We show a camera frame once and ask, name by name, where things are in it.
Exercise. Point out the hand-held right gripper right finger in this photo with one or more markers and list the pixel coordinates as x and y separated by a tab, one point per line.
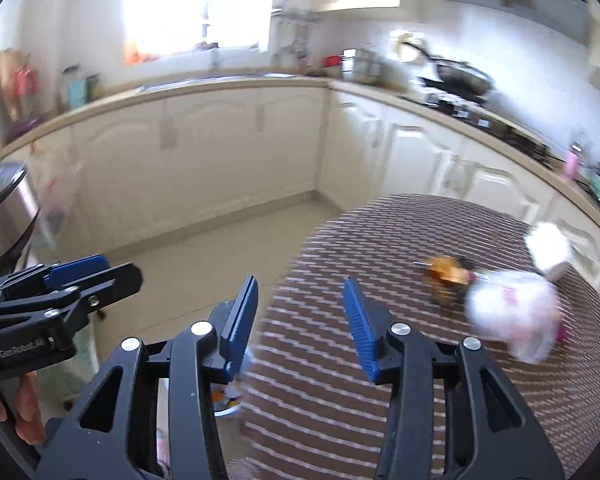
362	330

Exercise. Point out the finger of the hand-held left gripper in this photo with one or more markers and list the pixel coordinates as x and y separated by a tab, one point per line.
115	280
75	267

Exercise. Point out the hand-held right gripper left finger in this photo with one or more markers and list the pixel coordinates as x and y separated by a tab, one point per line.
240	325

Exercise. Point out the blue trash bin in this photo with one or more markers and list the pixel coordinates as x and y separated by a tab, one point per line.
227	406

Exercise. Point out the person's left hand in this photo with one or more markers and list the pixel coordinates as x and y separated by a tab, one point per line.
30	410

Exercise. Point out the hanging clear plastic bag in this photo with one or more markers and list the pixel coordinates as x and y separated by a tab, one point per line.
55	200

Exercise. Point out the stainless steel bin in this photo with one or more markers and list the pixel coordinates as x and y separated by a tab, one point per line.
7	215

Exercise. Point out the brown polka-dot tablecloth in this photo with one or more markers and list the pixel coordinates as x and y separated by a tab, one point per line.
355	240

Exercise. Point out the crumpled clear plastic wrapper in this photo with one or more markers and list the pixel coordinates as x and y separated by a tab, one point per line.
447	275

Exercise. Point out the white plastic bag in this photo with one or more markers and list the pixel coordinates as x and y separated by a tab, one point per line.
515	310

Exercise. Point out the cream base cabinets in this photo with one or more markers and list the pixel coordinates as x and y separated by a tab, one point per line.
205	150

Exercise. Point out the teal box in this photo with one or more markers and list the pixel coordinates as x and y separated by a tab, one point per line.
76	95

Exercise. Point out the yellow and pink wrapper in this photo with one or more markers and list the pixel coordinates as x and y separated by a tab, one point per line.
560	332

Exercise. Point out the crumpled white tissue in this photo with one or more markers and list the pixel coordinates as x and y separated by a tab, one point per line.
545	240

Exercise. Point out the white paper cup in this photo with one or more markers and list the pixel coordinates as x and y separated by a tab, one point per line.
557	268

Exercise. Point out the wooden cutting board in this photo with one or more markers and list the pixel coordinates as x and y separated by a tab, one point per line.
5	75

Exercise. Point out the stainless steel sink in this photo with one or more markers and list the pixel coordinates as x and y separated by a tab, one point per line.
215	80

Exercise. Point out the black gas stove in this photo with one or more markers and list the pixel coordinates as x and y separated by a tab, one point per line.
505	132

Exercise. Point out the stainless steamer pot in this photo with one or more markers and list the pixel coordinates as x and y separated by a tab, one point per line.
375	65

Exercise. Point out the pink utensil holder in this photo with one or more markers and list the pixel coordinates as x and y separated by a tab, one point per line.
574	162

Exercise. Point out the black wok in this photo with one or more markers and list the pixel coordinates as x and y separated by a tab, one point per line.
465	77

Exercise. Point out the kitchen window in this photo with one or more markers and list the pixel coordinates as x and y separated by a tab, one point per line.
190	10

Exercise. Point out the pale yellow colander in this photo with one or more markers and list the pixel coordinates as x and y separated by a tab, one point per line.
405	40

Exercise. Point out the hanging utensil rack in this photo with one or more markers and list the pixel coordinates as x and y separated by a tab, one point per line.
297	22

